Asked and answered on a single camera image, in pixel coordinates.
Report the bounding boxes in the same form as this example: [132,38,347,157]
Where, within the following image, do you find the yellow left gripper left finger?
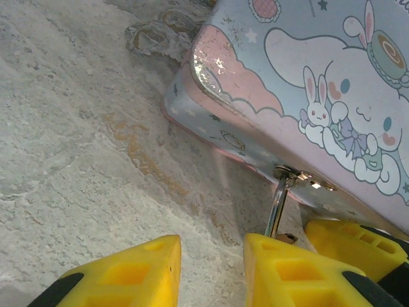
[27,235,182,307]

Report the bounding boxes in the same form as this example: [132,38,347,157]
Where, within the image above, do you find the pastel cartoon tin box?
[161,0,409,237]

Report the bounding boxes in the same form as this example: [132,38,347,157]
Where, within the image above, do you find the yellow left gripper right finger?
[244,232,405,307]

